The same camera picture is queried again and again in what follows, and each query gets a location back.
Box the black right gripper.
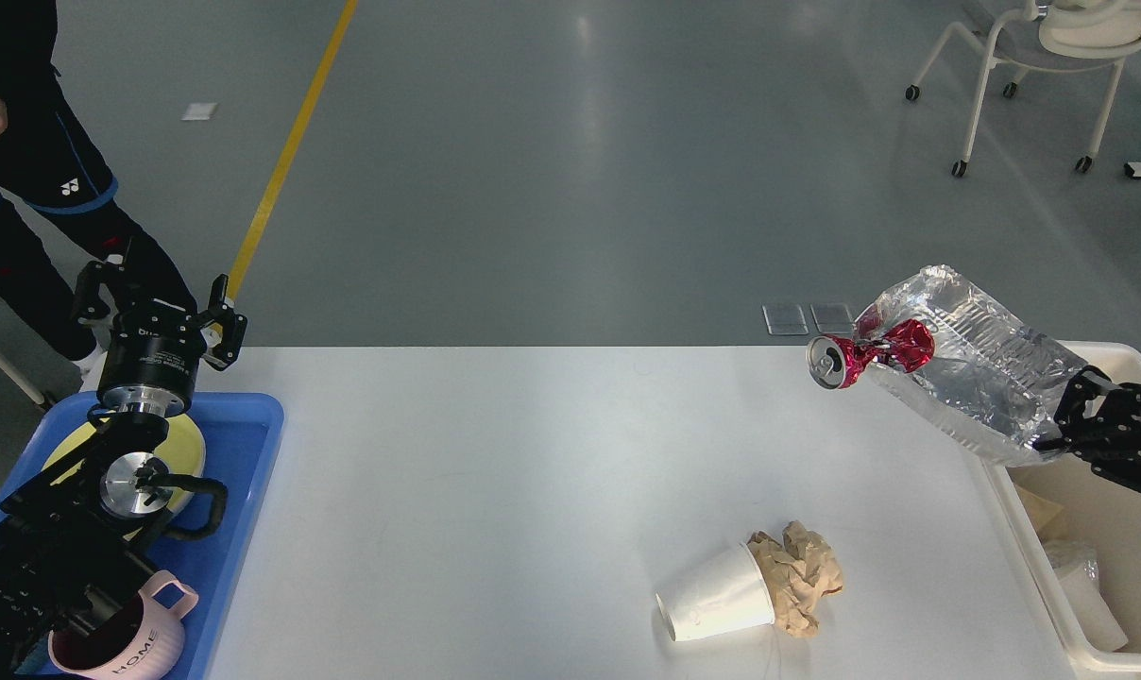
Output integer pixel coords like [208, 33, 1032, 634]
[1033, 366, 1141, 494]

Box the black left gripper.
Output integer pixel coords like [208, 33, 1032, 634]
[70, 260, 249, 418]

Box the brown paper sheet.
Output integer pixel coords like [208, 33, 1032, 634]
[1013, 484, 1070, 545]

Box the silver foil bag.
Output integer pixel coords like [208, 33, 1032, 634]
[853, 265, 1089, 468]
[1042, 539, 1101, 591]

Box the yellow plastic plate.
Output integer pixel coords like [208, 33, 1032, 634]
[99, 415, 205, 520]

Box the white paper cup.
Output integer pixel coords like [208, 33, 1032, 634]
[656, 543, 776, 642]
[1055, 564, 1128, 653]

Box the crushed red soda can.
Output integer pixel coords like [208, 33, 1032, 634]
[807, 319, 936, 390]

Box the pink HOME mug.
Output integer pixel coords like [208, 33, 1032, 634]
[48, 569, 200, 679]

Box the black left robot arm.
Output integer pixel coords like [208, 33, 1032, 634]
[0, 257, 246, 679]

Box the beige plastic bin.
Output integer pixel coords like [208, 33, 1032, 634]
[938, 341, 1141, 673]

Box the blue plastic tray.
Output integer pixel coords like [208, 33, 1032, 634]
[0, 392, 284, 679]

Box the white chair leg left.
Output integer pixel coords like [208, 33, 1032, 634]
[0, 351, 57, 412]

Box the white floor marker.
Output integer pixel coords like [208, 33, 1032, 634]
[180, 102, 219, 122]

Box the person in black jacket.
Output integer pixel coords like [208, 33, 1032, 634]
[0, 1, 196, 377]

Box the clear floor plate right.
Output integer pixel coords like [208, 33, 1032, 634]
[809, 302, 855, 335]

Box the clear floor plate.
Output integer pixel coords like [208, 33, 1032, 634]
[809, 302, 855, 335]
[763, 303, 809, 337]

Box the clear floor plate left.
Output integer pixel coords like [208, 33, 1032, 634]
[763, 303, 809, 337]

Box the white office chair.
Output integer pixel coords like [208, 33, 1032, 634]
[904, 1, 1141, 178]

